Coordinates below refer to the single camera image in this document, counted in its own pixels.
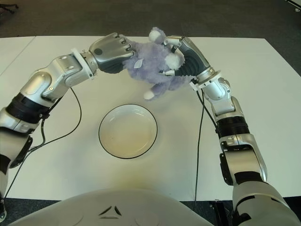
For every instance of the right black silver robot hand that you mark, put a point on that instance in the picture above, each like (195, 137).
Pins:
(192, 58)

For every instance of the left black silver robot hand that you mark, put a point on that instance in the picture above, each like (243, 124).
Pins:
(110, 53)

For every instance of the purple plush bear doll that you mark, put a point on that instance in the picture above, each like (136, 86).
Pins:
(152, 63)

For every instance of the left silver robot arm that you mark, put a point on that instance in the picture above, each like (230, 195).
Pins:
(35, 99)

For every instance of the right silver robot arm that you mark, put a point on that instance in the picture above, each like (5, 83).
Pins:
(237, 146)

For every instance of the white plate with black rim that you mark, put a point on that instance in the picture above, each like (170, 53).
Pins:
(128, 131)

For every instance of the silver robot torso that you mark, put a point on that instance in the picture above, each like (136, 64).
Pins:
(113, 207)

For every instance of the black metal frame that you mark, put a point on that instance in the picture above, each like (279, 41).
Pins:
(221, 213)

